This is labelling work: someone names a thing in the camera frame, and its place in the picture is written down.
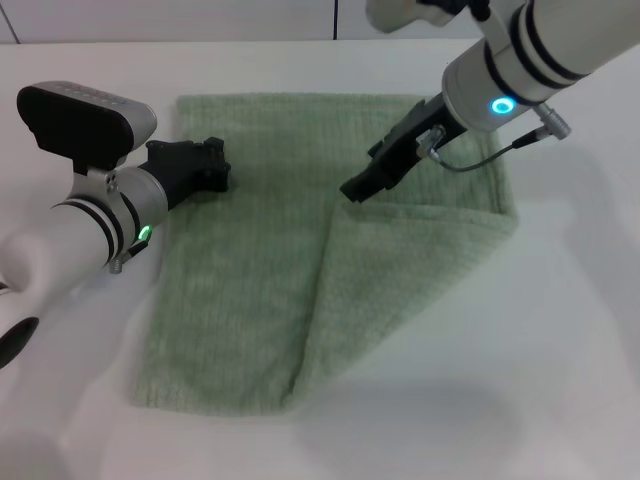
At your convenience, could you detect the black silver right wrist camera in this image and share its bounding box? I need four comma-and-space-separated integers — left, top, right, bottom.
365, 0, 494, 35

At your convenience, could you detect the green terry towel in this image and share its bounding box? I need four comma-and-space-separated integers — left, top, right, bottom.
128, 92, 521, 417

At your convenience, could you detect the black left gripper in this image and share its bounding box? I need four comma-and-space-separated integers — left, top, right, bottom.
143, 134, 234, 212

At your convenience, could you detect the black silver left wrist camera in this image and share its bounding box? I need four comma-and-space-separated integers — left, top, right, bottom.
16, 82, 158, 176

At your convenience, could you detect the grey right wrist cable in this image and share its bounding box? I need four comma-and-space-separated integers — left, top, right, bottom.
417, 102, 551, 172

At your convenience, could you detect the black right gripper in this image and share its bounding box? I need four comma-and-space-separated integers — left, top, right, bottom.
339, 92, 469, 204

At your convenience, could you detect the black oval robot base part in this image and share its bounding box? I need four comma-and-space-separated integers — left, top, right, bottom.
0, 317, 39, 372

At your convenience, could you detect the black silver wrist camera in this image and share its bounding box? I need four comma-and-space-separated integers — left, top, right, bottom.
16, 82, 158, 176
365, 0, 494, 35

